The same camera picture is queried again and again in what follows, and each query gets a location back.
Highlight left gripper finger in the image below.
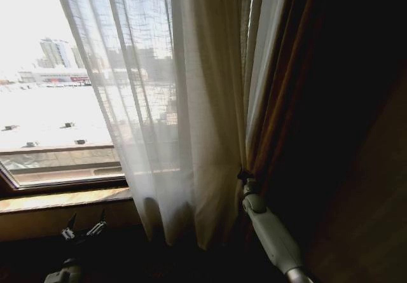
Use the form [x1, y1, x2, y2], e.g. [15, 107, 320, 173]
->
[85, 209, 108, 237]
[60, 212, 78, 240]

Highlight white sheer curtain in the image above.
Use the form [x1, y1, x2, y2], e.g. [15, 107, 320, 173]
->
[50, 0, 256, 251]

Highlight wooden window sill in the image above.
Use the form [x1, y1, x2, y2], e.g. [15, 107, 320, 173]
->
[0, 186, 142, 243]

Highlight brown heavy drape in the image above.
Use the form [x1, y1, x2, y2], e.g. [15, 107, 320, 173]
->
[246, 0, 338, 265]

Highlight pale curtain panel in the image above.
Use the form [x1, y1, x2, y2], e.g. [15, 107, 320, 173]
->
[245, 0, 292, 156]

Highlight low building with red signs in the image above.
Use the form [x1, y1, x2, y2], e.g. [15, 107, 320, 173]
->
[17, 68, 93, 87]

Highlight tall grey building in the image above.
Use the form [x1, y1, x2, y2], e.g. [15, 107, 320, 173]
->
[35, 37, 73, 69]

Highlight brown window frame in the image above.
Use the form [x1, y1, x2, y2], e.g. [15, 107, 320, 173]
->
[0, 160, 128, 198]

